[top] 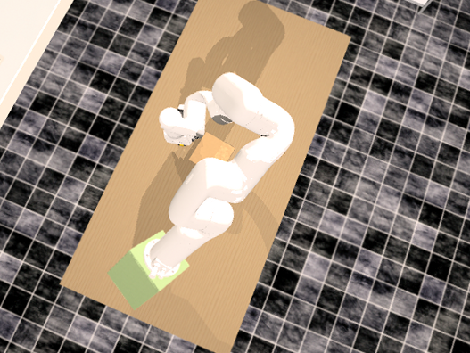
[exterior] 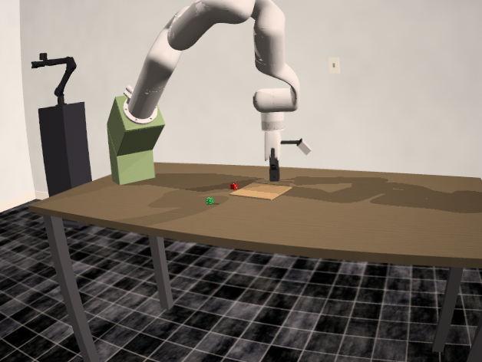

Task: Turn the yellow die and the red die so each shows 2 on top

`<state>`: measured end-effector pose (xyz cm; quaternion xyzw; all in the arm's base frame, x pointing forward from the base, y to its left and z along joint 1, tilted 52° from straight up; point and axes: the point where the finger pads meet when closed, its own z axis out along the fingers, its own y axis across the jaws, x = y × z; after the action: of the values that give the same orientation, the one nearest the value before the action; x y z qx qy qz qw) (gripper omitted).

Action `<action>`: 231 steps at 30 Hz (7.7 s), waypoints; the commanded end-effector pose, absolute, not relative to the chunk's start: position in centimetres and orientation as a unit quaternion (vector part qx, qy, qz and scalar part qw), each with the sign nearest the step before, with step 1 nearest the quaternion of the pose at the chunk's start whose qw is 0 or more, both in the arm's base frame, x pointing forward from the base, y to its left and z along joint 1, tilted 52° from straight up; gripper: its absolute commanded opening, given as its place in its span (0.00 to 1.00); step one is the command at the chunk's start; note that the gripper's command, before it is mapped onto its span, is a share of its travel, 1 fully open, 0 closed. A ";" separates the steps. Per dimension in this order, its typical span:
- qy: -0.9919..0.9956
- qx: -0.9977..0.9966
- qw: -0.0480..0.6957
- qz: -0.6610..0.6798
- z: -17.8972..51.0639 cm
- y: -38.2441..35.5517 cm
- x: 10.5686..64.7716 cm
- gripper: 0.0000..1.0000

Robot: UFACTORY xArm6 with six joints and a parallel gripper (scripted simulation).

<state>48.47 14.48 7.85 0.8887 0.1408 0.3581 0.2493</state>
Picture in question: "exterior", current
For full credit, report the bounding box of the tan mat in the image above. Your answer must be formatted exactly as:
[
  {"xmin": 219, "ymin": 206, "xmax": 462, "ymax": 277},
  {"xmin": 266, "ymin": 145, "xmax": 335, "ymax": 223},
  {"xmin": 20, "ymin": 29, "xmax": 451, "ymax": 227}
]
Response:
[{"xmin": 230, "ymin": 183, "xmax": 292, "ymax": 200}]

